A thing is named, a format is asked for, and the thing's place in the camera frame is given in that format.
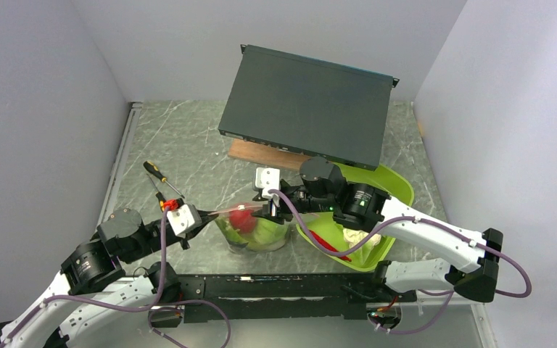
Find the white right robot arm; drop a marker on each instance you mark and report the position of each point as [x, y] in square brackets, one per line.
[467, 261]

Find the long red chili pepper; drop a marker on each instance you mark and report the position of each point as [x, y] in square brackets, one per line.
[329, 247]

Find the dark rack server chassis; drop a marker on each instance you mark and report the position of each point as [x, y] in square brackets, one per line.
[308, 106]

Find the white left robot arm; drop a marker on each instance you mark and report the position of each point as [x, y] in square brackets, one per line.
[122, 268]

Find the aluminium rail left edge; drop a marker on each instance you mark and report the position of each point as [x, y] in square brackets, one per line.
[118, 166]

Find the green plastic tray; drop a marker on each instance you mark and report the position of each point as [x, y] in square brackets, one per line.
[324, 225]

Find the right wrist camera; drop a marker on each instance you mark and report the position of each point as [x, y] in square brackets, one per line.
[266, 179]

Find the wooden block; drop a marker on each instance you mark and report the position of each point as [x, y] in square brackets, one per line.
[266, 155]

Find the red tomato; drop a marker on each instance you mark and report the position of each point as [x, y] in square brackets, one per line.
[243, 220]

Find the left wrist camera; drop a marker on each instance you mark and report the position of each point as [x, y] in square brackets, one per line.
[183, 218]

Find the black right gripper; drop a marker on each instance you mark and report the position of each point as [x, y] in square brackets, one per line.
[275, 211]

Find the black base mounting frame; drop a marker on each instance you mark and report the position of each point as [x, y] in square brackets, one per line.
[203, 298]

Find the green celery stalks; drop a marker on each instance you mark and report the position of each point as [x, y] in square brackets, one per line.
[238, 243]

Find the clear zip top bag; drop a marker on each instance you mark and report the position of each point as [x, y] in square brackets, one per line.
[224, 213]

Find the white cauliflower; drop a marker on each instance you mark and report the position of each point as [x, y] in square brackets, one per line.
[353, 237]

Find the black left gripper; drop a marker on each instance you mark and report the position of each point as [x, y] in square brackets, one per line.
[207, 217]

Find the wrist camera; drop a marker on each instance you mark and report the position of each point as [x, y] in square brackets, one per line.
[183, 218]
[266, 179]

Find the black yellow screwdriver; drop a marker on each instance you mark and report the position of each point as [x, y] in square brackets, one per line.
[153, 170]
[158, 194]

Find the green cabbage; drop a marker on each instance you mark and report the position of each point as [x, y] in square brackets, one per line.
[268, 232]

